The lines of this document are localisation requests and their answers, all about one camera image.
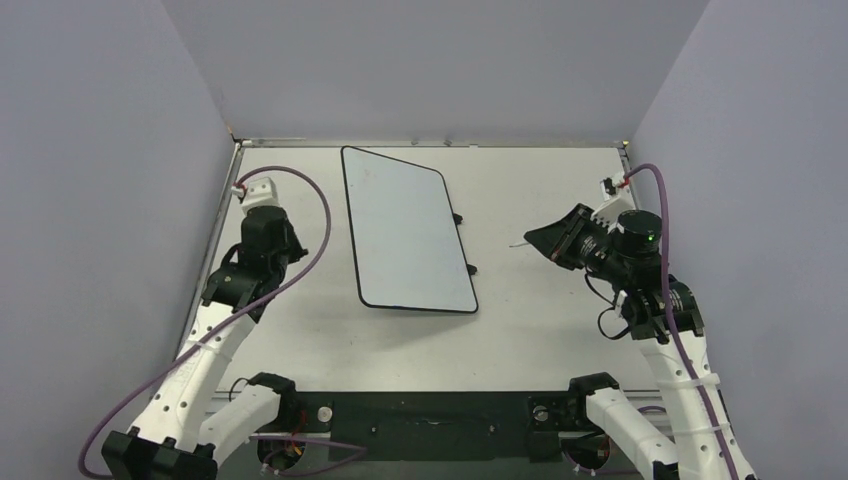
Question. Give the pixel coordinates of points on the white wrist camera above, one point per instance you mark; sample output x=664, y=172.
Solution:
x=617, y=200
x=256, y=193

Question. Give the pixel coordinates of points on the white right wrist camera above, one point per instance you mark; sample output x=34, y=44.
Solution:
x=617, y=200

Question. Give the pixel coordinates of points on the black framed whiteboard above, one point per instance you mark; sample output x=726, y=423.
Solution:
x=407, y=250

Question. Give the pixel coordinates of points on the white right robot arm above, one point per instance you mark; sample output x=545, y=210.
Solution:
x=664, y=320

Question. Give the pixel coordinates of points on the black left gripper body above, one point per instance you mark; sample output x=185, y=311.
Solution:
x=293, y=243

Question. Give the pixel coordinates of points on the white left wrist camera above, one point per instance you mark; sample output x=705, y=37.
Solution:
x=256, y=193

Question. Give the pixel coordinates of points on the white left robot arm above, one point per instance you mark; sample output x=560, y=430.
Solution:
x=167, y=441

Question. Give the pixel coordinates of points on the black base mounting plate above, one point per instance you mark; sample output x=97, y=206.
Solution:
x=540, y=426

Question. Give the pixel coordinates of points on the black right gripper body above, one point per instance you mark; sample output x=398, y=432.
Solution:
x=573, y=241

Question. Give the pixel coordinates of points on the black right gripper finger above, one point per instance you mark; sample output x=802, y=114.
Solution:
x=555, y=246
x=574, y=221

